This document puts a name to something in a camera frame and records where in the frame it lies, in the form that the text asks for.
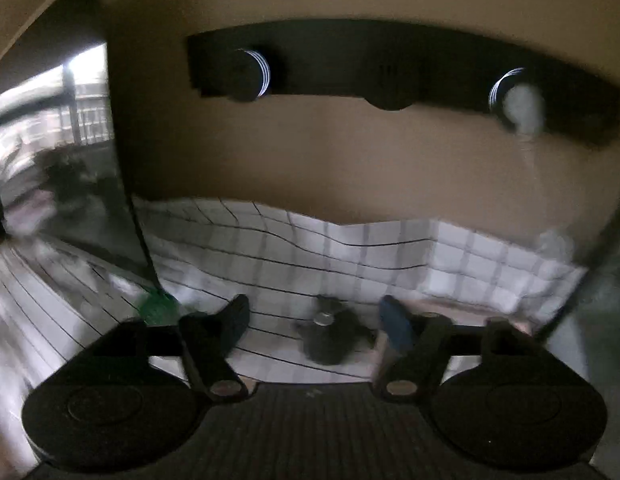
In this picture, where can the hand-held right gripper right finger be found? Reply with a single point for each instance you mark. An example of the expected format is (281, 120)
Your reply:
(396, 327)

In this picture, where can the green lidded white jar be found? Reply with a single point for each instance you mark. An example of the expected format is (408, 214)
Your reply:
(154, 309)

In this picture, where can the small black soft toy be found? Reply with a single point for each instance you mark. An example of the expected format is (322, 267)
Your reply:
(332, 335)

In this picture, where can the dark glossy cabinet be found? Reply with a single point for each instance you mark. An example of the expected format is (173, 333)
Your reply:
(64, 185)

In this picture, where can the white checked bed sheet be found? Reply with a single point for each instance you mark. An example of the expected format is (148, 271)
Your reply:
(300, 255)

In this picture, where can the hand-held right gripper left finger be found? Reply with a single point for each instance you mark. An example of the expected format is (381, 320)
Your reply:
(233, 317)

